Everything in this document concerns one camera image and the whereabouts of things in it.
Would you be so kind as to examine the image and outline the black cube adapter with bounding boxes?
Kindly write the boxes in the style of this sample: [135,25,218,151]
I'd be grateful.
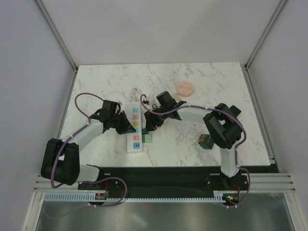
[230,105,242,117]

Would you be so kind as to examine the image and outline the dark green cube plug adapter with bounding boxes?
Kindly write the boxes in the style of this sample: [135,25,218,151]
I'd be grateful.
[198,134,215,150]

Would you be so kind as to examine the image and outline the grey small charger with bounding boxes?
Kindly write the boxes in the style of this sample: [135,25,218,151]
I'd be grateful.
[142,128,148,134]

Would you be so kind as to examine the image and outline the white power strip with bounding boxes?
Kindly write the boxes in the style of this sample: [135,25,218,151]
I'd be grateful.
[126,102,143,153]

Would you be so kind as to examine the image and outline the white power strip cord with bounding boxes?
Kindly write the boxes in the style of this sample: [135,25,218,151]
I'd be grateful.
[128,87,142,102]

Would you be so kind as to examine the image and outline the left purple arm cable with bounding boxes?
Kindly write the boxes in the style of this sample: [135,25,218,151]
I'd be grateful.
[45,92,128,219]

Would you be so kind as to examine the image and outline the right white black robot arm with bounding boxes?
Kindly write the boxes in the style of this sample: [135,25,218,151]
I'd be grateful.
[140,91,246,190]

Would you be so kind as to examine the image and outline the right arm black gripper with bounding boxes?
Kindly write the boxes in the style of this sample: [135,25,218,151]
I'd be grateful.
[144,106,169,133]

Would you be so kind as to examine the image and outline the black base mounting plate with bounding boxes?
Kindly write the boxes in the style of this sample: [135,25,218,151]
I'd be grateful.
[78,167,249,198]

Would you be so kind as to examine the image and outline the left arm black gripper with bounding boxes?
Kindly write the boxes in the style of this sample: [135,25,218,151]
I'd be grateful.
[110,111,136,135]

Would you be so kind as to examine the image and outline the white slotted cable duct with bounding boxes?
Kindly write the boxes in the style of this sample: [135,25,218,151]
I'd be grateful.
[44,191,239,203]

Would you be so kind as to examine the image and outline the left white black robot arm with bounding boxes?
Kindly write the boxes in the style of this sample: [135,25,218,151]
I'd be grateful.
[40,101,136,189]

